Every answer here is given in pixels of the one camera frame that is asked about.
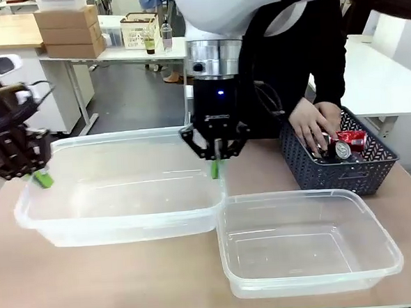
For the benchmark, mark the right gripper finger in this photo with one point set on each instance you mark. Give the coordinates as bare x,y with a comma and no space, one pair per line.
198,144
237,138

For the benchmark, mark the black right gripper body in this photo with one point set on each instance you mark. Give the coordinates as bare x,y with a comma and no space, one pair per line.
216,104

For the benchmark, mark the red can silver lid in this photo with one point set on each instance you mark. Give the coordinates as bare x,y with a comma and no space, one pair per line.
343,149

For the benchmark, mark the small clear plastic container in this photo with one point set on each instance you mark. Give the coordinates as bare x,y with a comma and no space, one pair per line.
302,246

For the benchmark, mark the person's left forearm black sleeve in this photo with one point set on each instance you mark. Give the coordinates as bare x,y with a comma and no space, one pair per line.
330,80

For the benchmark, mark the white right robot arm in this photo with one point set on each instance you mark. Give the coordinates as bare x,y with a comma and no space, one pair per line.
224,6

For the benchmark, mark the dark grey woven basket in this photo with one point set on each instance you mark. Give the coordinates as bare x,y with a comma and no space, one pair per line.
332,177

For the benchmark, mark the white basket brown rim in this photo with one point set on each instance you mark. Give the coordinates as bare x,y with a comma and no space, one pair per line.
138,29

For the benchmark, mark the person's right hand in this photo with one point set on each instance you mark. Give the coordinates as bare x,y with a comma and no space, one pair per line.
310,123

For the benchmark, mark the person's left hand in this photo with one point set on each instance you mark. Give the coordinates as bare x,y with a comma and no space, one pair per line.
332,115

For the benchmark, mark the large clear plastic container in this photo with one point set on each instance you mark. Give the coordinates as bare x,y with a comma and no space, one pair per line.
122,166

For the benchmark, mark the light wooden desk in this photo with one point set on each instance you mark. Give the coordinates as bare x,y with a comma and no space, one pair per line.
6,30

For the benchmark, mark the clear empty bottle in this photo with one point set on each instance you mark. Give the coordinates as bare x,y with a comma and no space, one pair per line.
166,37

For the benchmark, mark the person's black top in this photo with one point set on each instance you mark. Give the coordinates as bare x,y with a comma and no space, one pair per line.
283,51

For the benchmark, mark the bottle with dark drink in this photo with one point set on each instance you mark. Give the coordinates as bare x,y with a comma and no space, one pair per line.
150,45

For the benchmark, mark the brown cardboard box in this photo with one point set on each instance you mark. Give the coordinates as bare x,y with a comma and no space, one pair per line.
66,17
70,34
75,50

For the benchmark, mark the white office table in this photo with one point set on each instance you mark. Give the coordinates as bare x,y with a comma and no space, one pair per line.
122,54

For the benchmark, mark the clear storage box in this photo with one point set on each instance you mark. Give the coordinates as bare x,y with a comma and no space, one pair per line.
111,35

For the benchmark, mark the white plastic box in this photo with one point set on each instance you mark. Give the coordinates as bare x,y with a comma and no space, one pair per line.
63,2

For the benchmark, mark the large white table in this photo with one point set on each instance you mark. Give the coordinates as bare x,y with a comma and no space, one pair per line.
378,73

